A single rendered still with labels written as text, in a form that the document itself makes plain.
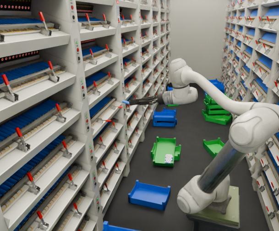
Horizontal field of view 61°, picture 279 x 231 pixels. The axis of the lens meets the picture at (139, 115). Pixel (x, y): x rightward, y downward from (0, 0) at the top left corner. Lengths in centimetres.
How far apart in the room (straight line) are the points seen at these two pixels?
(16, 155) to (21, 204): 19
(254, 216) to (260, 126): 114
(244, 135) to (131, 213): 121
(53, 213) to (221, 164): 82
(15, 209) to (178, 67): 105
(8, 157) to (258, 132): 92
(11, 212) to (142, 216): 113
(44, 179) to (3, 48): 56
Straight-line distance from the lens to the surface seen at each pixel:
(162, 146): 256
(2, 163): 94
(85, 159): 145
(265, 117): 108
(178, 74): 142
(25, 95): 97
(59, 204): 130
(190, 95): 149
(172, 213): 197
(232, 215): 170
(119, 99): 198
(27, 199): 107
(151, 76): 332
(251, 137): 102
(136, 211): 198
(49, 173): 117
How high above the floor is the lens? 137
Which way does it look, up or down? 22 degrees down
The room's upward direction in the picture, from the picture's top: 2 degrees counter-clockwise
